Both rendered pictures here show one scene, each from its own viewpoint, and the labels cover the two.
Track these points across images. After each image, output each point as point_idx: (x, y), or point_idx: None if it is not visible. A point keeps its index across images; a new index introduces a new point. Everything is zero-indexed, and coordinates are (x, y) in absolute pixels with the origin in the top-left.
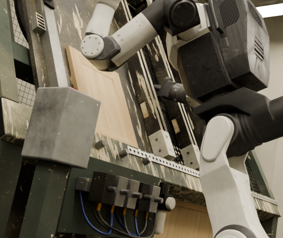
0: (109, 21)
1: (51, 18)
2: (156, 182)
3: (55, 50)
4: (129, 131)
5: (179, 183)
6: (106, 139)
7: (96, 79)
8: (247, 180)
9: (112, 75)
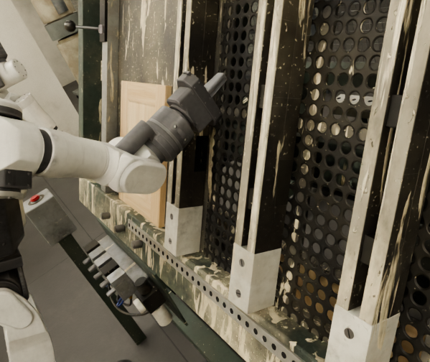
0: (27, 121)
1: (105, 58)
2: (150, 273)
3: (103, 108)
4: (154, 193)
5: (180, 296)
6: (116, 208)
7: (137, 118)
8: (7, 342)
9: (155, 97)
